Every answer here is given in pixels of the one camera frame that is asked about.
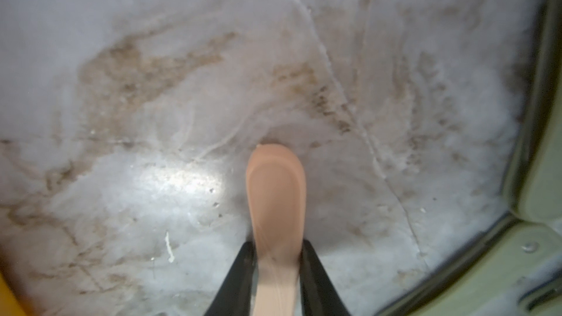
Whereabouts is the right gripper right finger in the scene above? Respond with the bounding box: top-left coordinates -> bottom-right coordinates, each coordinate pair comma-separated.
299,240 -> 351,316

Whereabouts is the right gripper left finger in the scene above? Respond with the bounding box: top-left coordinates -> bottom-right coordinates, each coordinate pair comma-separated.
204,241 -> 256,316

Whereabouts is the pink folding knife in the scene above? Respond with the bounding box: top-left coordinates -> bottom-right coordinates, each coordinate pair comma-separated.
246,144 -> 307,315

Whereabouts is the yellow plastic bin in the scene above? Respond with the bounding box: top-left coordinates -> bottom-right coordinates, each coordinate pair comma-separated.
0,275 -> 27,316

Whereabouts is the green folding knife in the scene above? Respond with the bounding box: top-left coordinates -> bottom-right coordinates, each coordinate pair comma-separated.
379,214 -> 561,315
501,0 -> 561,223

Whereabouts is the green folding knife middle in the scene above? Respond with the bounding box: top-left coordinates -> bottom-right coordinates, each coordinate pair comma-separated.
501,0 -> 561,223

